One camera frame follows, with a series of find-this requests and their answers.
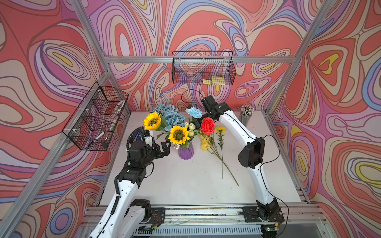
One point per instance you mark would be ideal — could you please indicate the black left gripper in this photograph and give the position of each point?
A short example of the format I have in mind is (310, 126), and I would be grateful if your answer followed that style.
(159, 155)

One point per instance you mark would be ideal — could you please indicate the small yellow flower stem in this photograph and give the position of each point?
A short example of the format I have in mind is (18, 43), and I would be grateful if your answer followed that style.
(220, 130)

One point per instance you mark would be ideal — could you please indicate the yellow sunflower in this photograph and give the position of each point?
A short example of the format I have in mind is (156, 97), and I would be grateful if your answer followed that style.
(179, 135)
(155, 122)

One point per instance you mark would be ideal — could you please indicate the purple glass vase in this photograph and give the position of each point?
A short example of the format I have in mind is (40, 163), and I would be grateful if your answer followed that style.
(186, 153)

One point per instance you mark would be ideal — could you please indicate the yellow rose spray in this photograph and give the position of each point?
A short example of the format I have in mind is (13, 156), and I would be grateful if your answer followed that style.
(210, 144)

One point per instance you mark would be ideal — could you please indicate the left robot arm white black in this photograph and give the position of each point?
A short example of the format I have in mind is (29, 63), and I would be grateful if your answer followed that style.
(124, 214)

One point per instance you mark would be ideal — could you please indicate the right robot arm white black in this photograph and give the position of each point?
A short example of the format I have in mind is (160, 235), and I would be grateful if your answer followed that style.
(251, 157)

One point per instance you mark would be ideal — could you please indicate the red rose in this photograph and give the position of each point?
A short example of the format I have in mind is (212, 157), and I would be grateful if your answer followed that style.
(207, 126)

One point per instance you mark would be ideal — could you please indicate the light blue carnation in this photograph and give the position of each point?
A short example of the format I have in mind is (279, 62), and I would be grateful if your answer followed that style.
(194, 112)

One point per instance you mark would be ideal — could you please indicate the cream rose buds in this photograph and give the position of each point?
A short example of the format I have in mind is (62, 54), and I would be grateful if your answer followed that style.
(190, 128)

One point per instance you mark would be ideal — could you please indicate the blue hydrangea bouquet with leaves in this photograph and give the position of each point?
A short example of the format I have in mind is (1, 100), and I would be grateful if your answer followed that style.
(172, 116)

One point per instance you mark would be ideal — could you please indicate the yellow sticky notes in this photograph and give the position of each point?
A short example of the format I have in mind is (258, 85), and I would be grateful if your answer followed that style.
(214, 80)

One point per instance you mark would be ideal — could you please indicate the white marker in basket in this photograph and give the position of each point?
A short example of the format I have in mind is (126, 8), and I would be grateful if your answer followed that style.
(95, 139)

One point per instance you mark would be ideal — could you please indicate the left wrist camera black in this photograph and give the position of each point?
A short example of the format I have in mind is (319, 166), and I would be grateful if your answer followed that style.
(138, 151)

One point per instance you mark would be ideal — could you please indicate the back black wire basket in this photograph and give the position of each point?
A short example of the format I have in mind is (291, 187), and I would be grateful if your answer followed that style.
(192, 67)

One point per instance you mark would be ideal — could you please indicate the black wire basket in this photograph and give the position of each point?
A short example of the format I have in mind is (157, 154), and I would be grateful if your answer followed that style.
(192, 67)
(99, 111)

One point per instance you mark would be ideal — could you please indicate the left black wire basket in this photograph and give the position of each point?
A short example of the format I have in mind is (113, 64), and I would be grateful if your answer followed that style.
(99, 111)

